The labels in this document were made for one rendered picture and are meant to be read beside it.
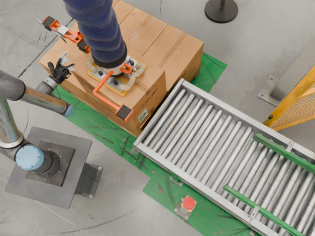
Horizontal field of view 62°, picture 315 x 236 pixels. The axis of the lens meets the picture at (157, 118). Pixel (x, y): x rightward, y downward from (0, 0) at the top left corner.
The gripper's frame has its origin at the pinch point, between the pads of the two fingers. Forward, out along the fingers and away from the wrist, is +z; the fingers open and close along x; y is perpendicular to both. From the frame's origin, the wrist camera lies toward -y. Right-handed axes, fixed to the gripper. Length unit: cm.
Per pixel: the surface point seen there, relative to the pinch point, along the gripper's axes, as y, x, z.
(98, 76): 19.9, -10.5, 2.3
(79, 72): 5.0, -12.9, -2.5
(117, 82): 35.6, -8.2, 5.1
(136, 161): 56, -107, -25
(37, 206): 2, -107, -114
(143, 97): 55, -15, 8
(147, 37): 7, -53, 72
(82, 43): 1.3, 1.7, 12.5
